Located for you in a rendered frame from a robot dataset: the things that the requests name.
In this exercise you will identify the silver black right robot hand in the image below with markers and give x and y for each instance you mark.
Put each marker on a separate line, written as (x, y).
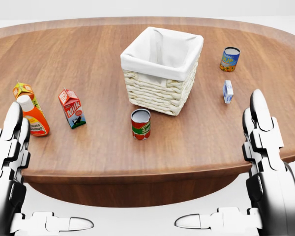
(270, 177)

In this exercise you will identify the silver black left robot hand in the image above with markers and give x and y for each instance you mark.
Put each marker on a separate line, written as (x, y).
(7, 157)

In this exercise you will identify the red milk carton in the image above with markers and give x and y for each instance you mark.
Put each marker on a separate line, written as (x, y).
(72, 109)

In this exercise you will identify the white wicker basket with liner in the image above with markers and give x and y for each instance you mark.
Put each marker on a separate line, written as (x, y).
(162, 71)

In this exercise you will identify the orange sauce bottle white cap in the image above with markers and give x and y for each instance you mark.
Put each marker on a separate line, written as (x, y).
(35, 118)

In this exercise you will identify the orange juice carton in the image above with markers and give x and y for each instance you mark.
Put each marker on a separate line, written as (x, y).
(24, 94)

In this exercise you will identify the small white blue box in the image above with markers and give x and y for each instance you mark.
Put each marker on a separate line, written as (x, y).
(227, 91)

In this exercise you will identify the blue alphabet soup can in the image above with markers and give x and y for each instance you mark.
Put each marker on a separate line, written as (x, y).
(230, 59)

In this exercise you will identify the red tomato sauce can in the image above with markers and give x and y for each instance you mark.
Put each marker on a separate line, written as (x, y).
(140, 124)

